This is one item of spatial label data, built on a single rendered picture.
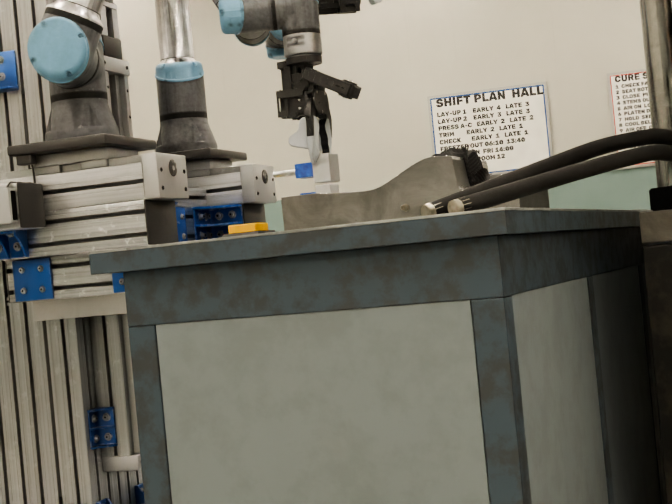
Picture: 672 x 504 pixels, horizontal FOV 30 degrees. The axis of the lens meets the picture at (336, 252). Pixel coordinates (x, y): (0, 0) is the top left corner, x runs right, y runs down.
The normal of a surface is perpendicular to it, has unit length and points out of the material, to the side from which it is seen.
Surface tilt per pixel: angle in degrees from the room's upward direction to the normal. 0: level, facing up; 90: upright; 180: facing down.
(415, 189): 90
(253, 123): 90
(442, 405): 90
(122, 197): 90
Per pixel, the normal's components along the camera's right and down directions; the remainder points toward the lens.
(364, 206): -0.37, 0.03
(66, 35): -0.03, 0.11
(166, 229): 0.94, -0.09
